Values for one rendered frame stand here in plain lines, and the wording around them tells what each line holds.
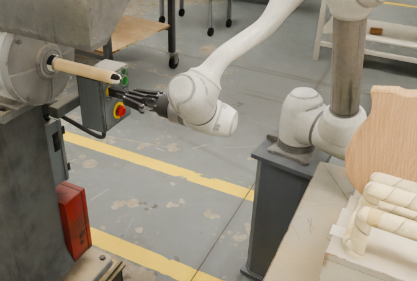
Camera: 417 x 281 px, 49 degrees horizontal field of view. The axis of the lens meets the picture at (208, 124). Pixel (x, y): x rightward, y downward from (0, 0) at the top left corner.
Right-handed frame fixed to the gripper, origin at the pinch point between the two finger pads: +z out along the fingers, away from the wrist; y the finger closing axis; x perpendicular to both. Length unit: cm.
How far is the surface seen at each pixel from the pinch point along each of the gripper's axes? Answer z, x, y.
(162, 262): 3, -107, 29
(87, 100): 10.4, -3.8, -3.5
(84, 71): -8.1, 18.6, -24.0
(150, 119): 84, -107, 148
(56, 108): 14.6, -3.3, -13.4
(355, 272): -83, 1, -42
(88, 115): 10.6, -9.5, -3.5
